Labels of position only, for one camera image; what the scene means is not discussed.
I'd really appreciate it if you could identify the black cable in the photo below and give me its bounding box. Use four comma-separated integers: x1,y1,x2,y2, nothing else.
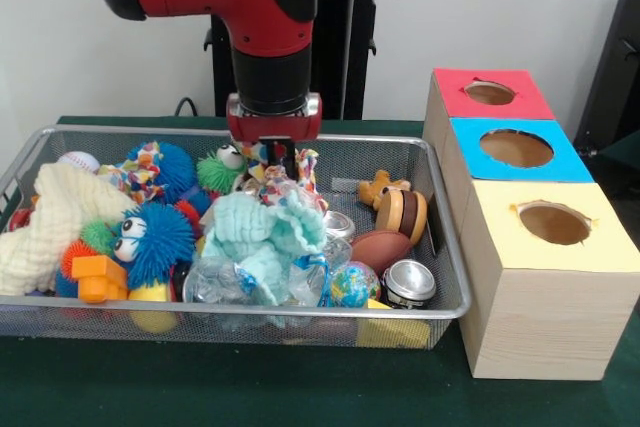
173,95,200,118

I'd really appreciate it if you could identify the polka-dot fabric cloth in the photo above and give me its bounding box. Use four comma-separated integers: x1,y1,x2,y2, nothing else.
240,140,321,208

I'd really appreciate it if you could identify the wooden toy hamburger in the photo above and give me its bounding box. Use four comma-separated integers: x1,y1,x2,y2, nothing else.
374,189,429,247

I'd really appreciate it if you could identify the blue spiky rubber ball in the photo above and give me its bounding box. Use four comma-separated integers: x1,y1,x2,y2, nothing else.
110,202,197,291

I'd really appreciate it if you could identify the dark green table cloth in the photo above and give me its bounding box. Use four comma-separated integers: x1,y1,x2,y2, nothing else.
602,129,640,161
0,115,640,427

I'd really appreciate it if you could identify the green spiky ball with eyes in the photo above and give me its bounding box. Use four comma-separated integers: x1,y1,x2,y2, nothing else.
196,143,249,196

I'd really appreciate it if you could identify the brown toy football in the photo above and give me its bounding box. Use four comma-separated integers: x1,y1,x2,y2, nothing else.
351,230,414,276

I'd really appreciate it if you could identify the small globe ball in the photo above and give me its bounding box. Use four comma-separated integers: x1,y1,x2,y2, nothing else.
329,261,382,309

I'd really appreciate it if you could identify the wooden box with three holes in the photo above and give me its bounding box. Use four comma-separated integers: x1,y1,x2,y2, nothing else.
422,66,630,381

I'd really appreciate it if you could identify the cream waffle cloth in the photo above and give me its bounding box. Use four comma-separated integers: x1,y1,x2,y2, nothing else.
0,162,139,296

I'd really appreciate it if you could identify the shallow wire mesh bin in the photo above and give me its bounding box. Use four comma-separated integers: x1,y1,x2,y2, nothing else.
0,125,472,348

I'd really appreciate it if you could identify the mint green waffle cloth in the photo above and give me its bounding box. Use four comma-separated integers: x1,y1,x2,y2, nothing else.
199,189,329,306

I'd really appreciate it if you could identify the brown monkey plush toy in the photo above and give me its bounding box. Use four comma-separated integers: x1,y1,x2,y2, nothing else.
357,169,412,208

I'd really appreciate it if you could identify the orange plastic toy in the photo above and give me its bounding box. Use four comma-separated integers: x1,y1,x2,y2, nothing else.
71,255,129,304

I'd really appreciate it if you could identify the black flat panel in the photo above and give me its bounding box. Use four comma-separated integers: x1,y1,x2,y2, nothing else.
573,0,640,151

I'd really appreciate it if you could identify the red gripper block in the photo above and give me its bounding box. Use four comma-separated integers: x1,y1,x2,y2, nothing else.
225,91,324,180

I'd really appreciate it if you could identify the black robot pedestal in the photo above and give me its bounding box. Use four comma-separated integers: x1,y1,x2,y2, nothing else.
203,0,402,121

